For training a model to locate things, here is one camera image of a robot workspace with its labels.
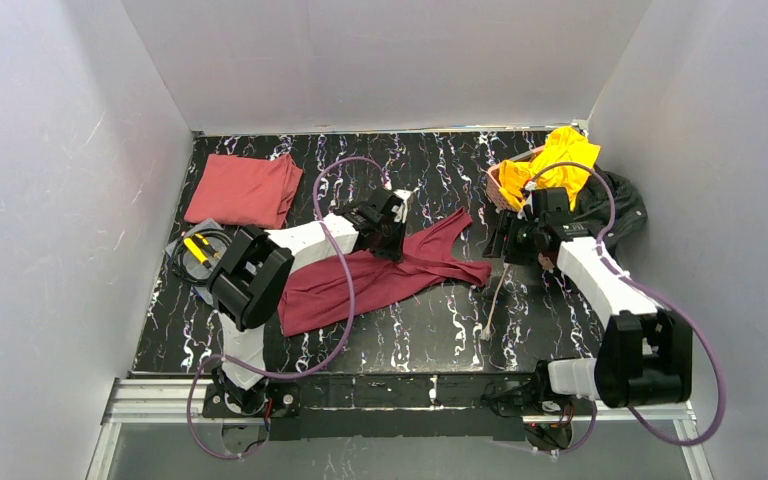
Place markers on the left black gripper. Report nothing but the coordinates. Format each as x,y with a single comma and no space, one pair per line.
388,234

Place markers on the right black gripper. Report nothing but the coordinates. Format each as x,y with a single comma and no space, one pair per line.
506,234

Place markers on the pink laundry basket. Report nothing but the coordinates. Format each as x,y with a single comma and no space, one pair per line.
493,186

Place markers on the maroon garment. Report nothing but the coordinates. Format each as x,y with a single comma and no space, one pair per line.
317,295

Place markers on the coral pink t-shirt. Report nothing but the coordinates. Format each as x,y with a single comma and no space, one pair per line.
243,191

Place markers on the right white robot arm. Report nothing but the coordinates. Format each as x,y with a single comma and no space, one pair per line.
645,356

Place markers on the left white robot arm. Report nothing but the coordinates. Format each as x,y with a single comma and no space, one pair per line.
251,275

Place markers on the yellow garment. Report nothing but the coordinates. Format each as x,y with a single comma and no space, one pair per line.
563,144

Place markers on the yellow black screwdriver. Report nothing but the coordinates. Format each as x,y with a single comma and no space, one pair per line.
191,247
203,244

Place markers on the clear plastic case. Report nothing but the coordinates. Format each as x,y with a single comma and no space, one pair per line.
187,269

